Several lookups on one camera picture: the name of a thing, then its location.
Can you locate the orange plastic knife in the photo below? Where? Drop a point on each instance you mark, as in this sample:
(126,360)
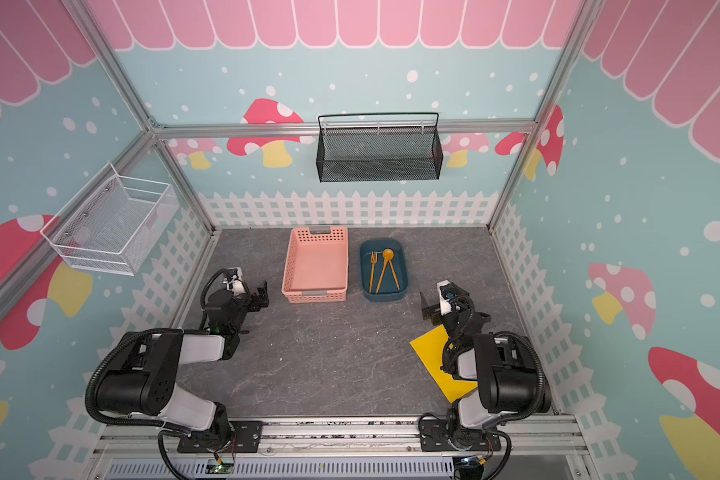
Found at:
(391,268)

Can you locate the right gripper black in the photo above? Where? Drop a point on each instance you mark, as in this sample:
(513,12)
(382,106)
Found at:
(432,308)

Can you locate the white wire wall basket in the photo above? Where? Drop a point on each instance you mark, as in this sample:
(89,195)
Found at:
(112,224)

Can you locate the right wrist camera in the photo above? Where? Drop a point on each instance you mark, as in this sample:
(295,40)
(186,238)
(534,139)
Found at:
(447,294)

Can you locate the orange plastic fork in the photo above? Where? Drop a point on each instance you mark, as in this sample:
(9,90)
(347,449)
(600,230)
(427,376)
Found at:
(373,263)

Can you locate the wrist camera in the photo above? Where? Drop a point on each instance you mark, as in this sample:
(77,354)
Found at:
(233,281)
(447,294)

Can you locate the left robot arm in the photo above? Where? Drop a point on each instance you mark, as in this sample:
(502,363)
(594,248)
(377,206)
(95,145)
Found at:
(135,383)

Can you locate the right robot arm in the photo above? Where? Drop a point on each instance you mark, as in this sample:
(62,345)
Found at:
(510,382)

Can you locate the teal plastic tray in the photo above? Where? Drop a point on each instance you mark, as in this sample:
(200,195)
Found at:
(388,292)

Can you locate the black mesh wall basket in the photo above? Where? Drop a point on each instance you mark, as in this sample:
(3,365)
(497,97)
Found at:
(379,147)

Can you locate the pink plastic basket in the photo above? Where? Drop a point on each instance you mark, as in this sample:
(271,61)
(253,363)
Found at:
(316,268)

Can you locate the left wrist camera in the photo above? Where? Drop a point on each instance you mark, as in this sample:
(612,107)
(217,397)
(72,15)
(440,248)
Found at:
(233,281)

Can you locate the orange plastic spoon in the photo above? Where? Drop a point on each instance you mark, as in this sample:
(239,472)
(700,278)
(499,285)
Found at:
(387,255)

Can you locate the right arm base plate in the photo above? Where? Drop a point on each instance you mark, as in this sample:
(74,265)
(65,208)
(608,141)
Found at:
(441,435)

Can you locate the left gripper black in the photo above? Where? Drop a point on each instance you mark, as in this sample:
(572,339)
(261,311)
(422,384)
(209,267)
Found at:
(255,299)

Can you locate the aluminium mounting rail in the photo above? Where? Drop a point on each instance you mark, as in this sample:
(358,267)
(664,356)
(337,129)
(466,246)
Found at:
(354,436)

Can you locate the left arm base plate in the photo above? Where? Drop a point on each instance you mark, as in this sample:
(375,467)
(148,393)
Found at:
(240,435)

